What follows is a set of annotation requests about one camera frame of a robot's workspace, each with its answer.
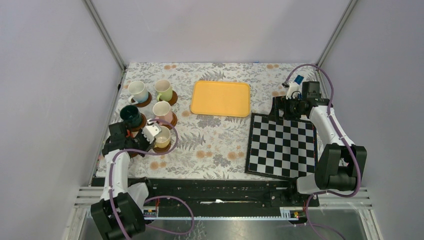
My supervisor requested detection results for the aluminium frame post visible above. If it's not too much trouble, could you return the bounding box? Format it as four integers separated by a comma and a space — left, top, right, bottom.
82, 0, 127, 71
316, 0, 359, 67

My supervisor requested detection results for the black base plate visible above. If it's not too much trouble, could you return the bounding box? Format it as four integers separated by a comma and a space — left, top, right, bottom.
128, 177, 320, 219

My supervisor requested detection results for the pink mug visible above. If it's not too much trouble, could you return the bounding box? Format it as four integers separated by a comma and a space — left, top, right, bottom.
152, 101, 174, 123

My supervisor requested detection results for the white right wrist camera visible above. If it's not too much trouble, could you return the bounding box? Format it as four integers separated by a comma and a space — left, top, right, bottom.
281, 81, 301, 100

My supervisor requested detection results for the dark wood grain coaster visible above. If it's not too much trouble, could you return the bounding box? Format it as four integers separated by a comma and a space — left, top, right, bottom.
152, 142, 172, 153

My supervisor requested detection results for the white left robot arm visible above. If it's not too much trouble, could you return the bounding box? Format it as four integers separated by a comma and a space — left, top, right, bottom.
90, 122, 161, 240

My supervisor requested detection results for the yellow mug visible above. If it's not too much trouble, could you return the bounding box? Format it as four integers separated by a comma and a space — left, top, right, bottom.
154, 125, 171, 149

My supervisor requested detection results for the white and blue mug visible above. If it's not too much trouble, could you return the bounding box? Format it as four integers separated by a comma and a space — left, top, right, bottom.
127, 81, 149, 105

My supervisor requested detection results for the yellow plastic tray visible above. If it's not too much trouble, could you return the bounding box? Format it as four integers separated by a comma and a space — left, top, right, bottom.
190, 80, 251, 118

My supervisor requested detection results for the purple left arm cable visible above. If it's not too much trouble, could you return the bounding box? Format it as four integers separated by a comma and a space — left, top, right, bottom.
107, 119, 196, 240

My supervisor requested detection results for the black white chessboard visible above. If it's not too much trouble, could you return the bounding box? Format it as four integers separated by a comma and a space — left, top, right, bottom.
245, 113, 318, 180

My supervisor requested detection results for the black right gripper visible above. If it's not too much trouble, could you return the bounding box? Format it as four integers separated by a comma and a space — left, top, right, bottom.
266, 95, 305, 122

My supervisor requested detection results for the brown coaster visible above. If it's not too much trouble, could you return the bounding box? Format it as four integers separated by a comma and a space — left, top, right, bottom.
128, 92, 152, 108
157, 90, 178, 106
131, 113, 147, 132
162, 112, 178, 130

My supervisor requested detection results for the right aluminium frame post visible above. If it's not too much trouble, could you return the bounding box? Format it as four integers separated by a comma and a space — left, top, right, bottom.
316, 0, 359, 67

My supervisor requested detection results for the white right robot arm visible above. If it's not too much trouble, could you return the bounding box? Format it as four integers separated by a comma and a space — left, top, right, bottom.
268, 81, 367, 206

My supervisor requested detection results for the dark green mug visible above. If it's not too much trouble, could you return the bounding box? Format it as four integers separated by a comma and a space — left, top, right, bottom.
119, 105, 143, 129

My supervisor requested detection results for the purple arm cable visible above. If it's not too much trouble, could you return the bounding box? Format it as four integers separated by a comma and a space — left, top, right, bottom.
107, 119, 196, 240
284, 63, 363, 240

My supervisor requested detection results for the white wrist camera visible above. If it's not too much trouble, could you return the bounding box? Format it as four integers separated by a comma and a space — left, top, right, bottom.
142, 121, 162, 144
281, 81, 301, 100

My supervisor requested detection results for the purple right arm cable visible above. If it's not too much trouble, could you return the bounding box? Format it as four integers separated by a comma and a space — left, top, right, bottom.
284, 63, 363, 240

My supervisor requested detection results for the light green mug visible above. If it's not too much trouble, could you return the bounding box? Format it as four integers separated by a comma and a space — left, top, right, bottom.
154, 79, 173, 102

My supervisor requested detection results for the left aluminium frame post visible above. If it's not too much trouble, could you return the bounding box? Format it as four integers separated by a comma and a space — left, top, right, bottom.
82, 0, 127, 71

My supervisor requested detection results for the floral tablecloth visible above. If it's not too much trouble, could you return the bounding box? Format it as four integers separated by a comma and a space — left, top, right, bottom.
111, 62, 316, 180

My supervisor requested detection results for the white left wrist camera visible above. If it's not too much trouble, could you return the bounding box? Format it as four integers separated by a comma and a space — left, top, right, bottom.
142, 121, 162, 144

